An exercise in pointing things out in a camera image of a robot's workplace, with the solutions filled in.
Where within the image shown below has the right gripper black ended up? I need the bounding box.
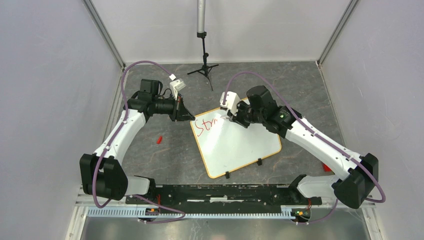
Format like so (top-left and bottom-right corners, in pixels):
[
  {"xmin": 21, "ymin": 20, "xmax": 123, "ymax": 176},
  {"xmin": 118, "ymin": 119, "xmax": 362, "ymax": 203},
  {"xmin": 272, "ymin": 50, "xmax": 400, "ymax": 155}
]
[{"xmin": 227, "ymin": 98, "xmax": 265, "ymax": 128}]

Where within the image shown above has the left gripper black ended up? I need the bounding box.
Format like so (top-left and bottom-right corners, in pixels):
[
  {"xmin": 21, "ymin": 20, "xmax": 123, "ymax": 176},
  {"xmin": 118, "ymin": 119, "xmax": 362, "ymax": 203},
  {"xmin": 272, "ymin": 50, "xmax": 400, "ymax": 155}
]
[{"xmin": 152, "ymin": 93, "xmax": 196, "ymax": 123}]

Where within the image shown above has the whiteboard with yellow edge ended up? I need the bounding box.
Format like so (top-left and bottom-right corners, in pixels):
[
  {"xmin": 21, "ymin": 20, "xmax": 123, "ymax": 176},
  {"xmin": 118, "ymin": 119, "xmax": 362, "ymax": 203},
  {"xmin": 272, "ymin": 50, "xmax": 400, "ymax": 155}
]
[{"xmin": 190, "ymin": 108, "xmax": 283, "ymax": 179}]

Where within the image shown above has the red marker cap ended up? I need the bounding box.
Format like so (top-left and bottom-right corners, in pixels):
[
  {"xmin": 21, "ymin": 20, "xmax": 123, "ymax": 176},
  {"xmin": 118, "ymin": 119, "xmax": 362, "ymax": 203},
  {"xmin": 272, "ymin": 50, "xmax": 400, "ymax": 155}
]
[{"xmin": 156, "ymin": 135, "xmax": 163, "ymax": 144}]

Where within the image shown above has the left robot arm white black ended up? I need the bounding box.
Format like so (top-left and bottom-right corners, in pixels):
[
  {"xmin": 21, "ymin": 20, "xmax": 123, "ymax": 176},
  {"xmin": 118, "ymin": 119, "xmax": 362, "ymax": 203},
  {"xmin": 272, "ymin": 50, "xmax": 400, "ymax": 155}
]
[{"xmin": 79, "ymin": 79, "xmax": 195, "ymax": 204}]

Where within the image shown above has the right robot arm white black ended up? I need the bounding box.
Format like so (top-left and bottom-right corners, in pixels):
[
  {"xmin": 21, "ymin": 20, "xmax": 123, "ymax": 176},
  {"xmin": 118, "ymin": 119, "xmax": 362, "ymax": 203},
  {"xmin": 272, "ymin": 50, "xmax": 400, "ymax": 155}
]
[{"xmin": 220, "ymin": 85, "xmax": 379, "ymax": 209}]

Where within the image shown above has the red object behind right arm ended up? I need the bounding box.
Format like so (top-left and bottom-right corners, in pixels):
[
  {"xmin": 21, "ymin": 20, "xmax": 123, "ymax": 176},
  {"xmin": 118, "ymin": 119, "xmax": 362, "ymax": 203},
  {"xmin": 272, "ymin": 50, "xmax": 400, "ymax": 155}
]
[{"xmin": 322, "ymin": 163, "xmax": 332, "ymax": 172}]

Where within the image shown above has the black tripod stand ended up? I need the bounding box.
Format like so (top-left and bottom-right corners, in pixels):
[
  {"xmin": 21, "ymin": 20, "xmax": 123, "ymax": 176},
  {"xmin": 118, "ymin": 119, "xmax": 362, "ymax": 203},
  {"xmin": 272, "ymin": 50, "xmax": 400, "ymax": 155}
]
[{"xmin": 187, "ymin": 0, "xmax": 219, "ymax": 91}]

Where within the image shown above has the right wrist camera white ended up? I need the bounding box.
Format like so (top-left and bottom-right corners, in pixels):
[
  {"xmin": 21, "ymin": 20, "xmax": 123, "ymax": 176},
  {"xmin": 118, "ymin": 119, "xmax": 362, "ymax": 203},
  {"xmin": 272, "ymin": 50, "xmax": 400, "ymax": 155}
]
[{"xmin": 219, "ymin": 91, "xmax": 241, "ymax": 116}]

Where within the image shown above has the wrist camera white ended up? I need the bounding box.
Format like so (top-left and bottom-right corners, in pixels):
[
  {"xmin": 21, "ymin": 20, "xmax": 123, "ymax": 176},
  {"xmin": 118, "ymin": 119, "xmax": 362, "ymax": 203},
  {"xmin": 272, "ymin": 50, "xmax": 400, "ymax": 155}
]
[
  {"xmin": 169, "ymin": 73, "xmax": 186, "ymax": 100},
  {"xmin": 219, "ymin": 91, "xmax": 241, "ymax": 116}
]

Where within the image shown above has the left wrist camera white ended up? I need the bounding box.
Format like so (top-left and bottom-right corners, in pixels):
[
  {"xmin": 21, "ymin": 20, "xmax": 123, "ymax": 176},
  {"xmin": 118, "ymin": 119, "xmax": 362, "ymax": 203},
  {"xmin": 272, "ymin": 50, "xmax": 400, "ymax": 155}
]
[{"xmin": 169, "ymin": 73, "xmax": 186, "ymax": 100}]

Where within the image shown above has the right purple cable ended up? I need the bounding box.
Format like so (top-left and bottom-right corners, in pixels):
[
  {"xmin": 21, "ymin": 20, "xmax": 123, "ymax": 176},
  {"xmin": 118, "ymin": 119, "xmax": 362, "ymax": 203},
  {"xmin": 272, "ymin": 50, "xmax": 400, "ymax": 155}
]
[{"xmin": 222, "ymin": 71, "xmax": 387, "ymax": 225}]

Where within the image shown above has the purple cable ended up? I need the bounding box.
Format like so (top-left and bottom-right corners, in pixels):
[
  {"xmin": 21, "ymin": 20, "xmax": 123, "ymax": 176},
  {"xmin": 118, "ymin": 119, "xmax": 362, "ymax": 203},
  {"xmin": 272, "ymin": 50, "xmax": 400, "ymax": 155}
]
[
  {"xmin": 222, "ymin": 71, "xmax": 387, "ymax": 225},
  {"xmin": 92, "ymin": 60, "xmax": 187, "ymax": 225}
]

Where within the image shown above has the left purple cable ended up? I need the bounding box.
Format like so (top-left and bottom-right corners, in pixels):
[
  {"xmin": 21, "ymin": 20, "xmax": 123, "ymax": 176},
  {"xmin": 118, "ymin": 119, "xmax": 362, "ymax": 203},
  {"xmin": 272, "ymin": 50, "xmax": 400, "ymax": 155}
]
[{"xmin": 92, "ymin": 60, "xmax": 187, "ymax": 225}]

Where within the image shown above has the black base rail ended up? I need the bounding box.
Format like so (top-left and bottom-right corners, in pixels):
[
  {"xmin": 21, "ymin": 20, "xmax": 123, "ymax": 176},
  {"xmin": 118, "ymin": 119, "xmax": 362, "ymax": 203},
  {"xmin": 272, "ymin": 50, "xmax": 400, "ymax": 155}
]
[{"xmin": 144, "ymin": 184, "xmax": 322, "ymax": 214}]

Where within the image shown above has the white cable duct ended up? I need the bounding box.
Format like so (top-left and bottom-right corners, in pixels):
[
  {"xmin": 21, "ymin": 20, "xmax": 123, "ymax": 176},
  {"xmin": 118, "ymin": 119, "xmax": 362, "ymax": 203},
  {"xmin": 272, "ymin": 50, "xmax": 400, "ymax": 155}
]
[{"xmin": 85, "ymin": 205, "xmax": 299, "ymax": 220}]

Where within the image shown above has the left aluminium frame post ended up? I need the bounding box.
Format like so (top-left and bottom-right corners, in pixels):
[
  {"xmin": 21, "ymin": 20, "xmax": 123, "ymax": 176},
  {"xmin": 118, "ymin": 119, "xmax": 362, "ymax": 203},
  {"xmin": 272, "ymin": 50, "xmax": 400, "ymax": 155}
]
[{"xmin": 82, "ymin": 0, "xmax": 126, "ymax": 70}]

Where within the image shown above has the aluminium frame post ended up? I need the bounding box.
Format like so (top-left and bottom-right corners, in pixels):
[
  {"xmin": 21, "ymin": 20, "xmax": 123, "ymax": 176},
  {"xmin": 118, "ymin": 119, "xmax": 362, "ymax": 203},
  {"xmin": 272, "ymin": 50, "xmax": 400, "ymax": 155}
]
[
  {"xmin": 82, "ymin": 0, "xmax": 126, "ymax": 70},
  {"xmin": 316, "ymin": 0, "xmax": 359, "ymax": 69}
]

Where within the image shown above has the right aluminium frame post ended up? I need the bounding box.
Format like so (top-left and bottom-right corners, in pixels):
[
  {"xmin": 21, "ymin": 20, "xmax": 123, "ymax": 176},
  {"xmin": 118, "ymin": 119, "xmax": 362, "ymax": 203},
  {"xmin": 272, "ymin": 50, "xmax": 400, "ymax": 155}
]
[{"xmin": 316, "ymin": 0, "xmax": 359, "ymax": 69}]

